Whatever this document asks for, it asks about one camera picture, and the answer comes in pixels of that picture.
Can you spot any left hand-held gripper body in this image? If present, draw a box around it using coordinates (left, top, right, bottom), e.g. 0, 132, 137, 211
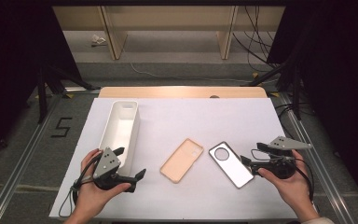
92, 147, 138, 193

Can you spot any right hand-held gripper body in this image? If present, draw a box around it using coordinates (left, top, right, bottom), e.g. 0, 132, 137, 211
250, 135, 312, 180

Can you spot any grey phone case round cutout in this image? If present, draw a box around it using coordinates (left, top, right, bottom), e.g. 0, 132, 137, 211
208, 141, 256, 189

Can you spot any white plastic storage bin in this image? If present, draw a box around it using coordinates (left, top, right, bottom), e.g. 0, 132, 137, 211
98, 99, 141, 177

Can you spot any beige phone case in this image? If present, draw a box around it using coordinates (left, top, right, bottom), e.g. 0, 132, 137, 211
159, 138, 205, 185

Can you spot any person's right hand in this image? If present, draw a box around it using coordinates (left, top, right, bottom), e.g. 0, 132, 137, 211
257, 149, 317, 216

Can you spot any black metal stand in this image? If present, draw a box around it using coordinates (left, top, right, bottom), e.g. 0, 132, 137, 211
241, 55, 303, 121
36, 62, 103, 125

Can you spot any black curtain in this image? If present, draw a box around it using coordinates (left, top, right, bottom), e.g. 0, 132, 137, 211
0, 0, 86, 162
266, 0, 358, 206

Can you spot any crumpled white paper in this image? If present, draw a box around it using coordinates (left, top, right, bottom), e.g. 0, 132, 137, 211
89, 34, 107, 48

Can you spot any long light wooden desk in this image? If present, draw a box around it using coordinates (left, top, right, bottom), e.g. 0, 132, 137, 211
51, 5, 286, 61

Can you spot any right hand-held gripper cable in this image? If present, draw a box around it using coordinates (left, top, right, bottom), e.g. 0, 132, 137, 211
249, 148, 315, 203

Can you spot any aluminium floor rail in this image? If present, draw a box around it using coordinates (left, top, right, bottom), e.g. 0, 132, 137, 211
0, 91, 63, 224
276, 92, 357, 224

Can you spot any bundle of black cables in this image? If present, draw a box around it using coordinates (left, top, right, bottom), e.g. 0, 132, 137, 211
231, 5, 282, 73

